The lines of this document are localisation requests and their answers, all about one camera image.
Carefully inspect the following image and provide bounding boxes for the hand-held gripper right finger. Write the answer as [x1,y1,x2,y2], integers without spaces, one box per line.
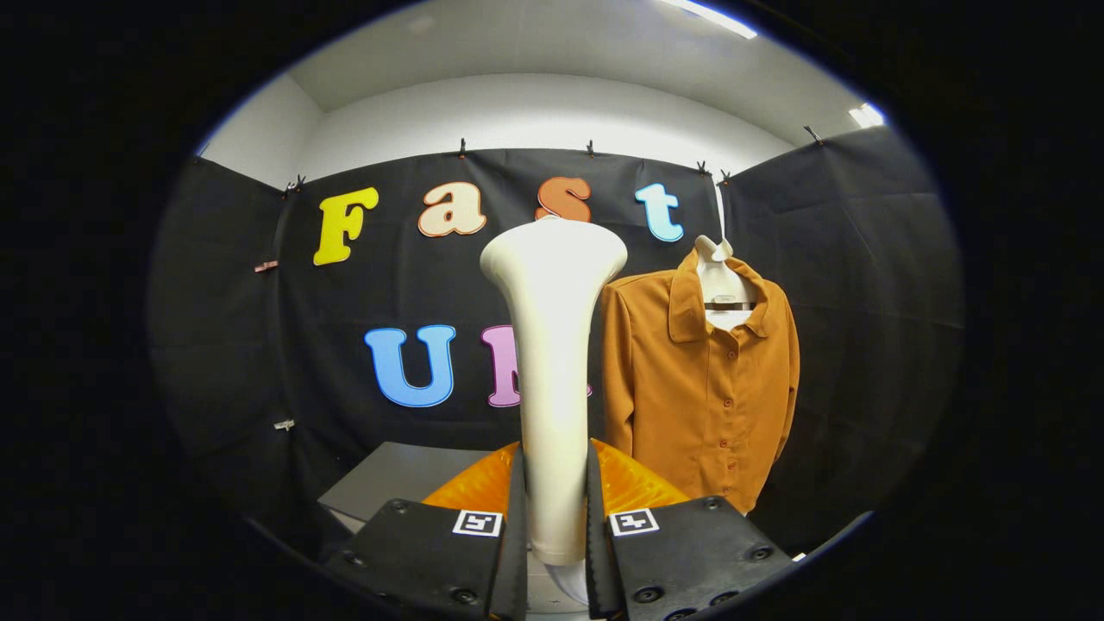
[586,440,796,621]

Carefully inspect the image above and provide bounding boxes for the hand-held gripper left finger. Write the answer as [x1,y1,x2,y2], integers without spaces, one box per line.
[323,442,529,621]

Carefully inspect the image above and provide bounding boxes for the orange button-up shirt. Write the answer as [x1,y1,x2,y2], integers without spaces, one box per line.
[599,250,801,516]

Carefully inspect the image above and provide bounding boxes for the white garment steamer head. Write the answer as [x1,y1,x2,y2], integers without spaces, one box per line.
[480,216,629,568]

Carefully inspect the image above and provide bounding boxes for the white clothes hanger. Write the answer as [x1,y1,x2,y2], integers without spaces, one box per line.
[693,235,760,333]

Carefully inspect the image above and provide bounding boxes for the row of black clips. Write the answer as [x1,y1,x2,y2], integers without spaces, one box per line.
[197,125,825,195]

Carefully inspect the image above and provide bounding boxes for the long ceiling light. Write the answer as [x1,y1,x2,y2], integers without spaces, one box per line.
[660,0,760,40]

